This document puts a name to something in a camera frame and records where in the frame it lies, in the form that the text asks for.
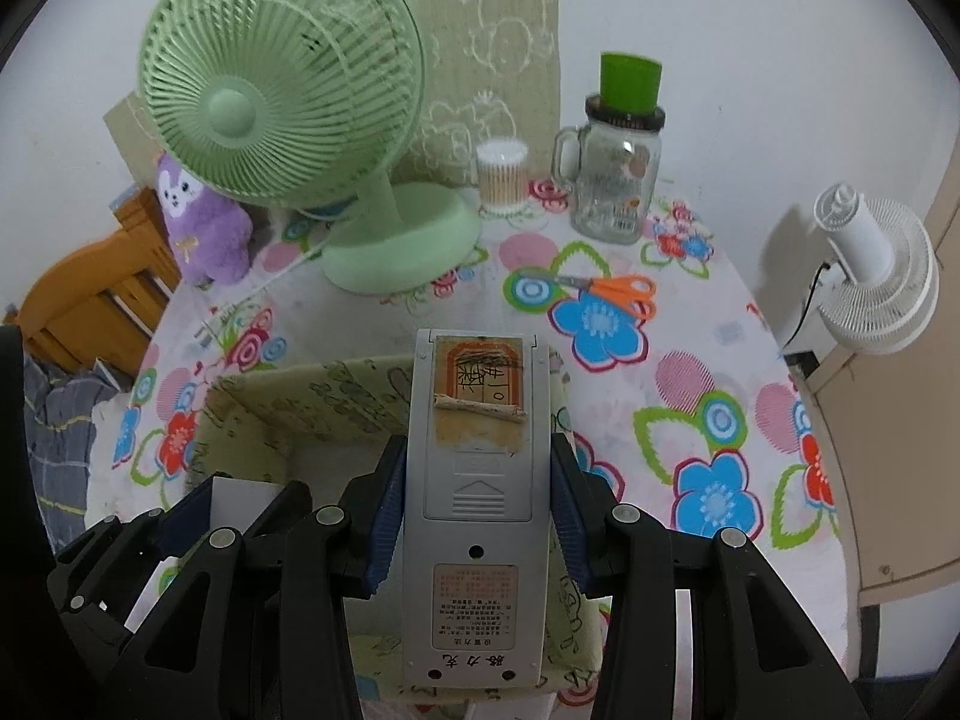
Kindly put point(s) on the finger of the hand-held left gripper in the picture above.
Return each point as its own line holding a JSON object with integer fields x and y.
{"x": 281, "y": 510}
{"x": 187, "y": 514}

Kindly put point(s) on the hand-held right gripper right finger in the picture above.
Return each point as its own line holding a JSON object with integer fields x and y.
{"x": 568, "y": 517}

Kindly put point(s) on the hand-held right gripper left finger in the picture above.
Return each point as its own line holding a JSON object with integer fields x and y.
{"x": 386, "y": 517}

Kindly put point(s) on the white rectangular box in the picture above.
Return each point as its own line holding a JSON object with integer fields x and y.
{"x": 240, "y": 499}

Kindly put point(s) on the grey remote control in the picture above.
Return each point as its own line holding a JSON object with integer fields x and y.
{"x": 480, "y": 480}

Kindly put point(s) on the beige printed fabric basket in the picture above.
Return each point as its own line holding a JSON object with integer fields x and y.
{"x": 330, "y": 397}

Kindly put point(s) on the floral tablecloth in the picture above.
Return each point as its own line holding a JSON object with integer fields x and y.
{"x": 675, "y": 405}

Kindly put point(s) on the blue plaid bedding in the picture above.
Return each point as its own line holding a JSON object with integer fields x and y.
{"x": 60, "y": 405}

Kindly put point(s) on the orange scissors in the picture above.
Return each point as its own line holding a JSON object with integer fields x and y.
{"x": 630, "y": 289}

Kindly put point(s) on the purple plush toy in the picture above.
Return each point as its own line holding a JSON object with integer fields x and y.
{"x": 210, "y": 232}

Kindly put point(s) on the glass jar mug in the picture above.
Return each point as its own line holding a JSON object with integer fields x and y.
{"x": 607, "y": 195}

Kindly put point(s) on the beige wooden cabinet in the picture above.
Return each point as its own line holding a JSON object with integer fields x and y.
{"x": 900, "y": 465}

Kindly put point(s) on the cotton swab container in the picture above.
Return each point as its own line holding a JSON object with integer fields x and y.
{"x": 501, "y": 180}

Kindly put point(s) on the white clip fan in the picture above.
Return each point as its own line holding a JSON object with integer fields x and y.
{"x": 862, "y": 240}

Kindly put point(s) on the green desk fan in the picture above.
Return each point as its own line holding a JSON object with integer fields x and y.
{"x": 225, "y": 101}

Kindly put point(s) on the green plastic cup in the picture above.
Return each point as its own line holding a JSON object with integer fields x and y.
{"x": 630, "y": 82}

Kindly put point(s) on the beige cartoon cloth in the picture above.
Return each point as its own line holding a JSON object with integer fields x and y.
{"x": 487, "y": 37}

